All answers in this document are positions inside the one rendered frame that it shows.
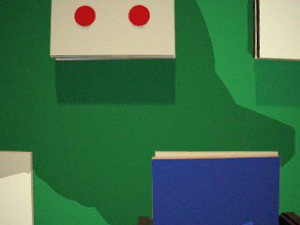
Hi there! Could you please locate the white playing card with black pips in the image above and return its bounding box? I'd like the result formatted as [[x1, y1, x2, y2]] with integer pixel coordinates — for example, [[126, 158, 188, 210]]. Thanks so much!
[[0, 151, 35, 225]]

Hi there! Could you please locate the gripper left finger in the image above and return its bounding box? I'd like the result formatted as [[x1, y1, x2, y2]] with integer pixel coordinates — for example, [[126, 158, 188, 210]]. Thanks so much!
[[138, 217, 153, 225]]

